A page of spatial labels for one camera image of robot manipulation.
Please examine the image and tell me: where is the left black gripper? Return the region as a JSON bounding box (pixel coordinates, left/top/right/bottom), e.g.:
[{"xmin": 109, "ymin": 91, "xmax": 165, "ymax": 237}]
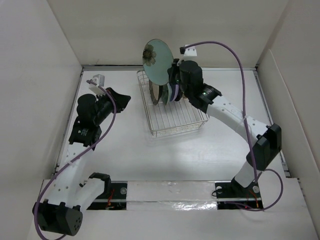
[{"xmin": 93, "ymin": 87, "xmax": 130, "ymax": 125}]

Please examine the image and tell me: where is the purple plastic plate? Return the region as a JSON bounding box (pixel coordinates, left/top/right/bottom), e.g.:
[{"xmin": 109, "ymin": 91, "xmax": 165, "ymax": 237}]
[{"xmin": 170, "ymin": 84, "xmax": 180, "ymax": 102}]

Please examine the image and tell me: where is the light green rectangular dish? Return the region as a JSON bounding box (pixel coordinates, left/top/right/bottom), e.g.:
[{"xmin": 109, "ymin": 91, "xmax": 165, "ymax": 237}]
[{"xmin": 161, "ymin": 83, "xmax": 172, "ymax": 106}]

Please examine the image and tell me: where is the clear glass plate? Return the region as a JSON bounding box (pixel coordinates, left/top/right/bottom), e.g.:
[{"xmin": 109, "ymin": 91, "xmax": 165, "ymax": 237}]
[{"xmin": 142, "ymin": 38, "xmax": 174, "ymax": 86}]

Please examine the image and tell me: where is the brown rim cream bowl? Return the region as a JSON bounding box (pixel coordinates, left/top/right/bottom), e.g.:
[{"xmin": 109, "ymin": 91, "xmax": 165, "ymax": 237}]
[{"xmin": 148, "ymin": 80, "xmax": 163, "ymax": 105}]

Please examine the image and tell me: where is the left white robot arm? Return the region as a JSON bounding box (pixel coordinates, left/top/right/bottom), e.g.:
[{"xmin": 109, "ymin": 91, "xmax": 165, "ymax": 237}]
[{"xmin": 32, "ymin": 87, "xmax": 131, "ymax": 240}]

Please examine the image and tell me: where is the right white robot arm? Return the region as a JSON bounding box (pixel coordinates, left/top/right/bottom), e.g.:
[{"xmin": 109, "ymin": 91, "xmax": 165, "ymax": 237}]
[{"xmin": 167, "ymin": 59, "xmax": 282, "ymax": 197}]

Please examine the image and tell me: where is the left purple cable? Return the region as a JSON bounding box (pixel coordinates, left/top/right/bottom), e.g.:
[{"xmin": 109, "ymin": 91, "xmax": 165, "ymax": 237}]
[{"xmin": 34, "ymin": 79, "xmax": 117, "ymax": 237}]

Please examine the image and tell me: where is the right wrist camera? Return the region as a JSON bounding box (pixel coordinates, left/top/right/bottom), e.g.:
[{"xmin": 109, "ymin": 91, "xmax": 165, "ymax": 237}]
[{"xmin": 179, "ymin": 44, "xmax": 198, "ymax": 58}]

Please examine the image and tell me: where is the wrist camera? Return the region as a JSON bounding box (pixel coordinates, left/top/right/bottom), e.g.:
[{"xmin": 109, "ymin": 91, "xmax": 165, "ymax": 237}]
[
  {"xmin": 86, "ymin": 74, "xmax": 105, "ymax": 97},
  {"xmin": 179, "ymin": 44, "xmax": 198, "ymax": 58}
]

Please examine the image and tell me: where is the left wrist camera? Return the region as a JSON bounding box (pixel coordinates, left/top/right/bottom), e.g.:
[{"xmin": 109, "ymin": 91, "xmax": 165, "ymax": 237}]
[{"xmin": 86, "ymin": 74, "xmax": 105, "ymax": 97}]

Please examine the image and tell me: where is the wire dish rack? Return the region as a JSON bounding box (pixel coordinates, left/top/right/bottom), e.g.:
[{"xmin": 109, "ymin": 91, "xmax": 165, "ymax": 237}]
[{"xmin": 137, "ymin": 70, "xmax": 209, "ymax": 138}]

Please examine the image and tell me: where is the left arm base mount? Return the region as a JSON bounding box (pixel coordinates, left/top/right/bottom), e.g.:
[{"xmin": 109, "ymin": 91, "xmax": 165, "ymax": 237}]
[{"xmin": 87, "ymin": 181, "xmax": 128, "ymax": 211}]

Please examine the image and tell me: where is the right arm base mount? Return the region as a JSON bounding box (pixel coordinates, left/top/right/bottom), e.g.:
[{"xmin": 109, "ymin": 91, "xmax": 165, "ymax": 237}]
[{"xmin": 211, "ymin": 181, "xmax": 264, "ymax": 210}]

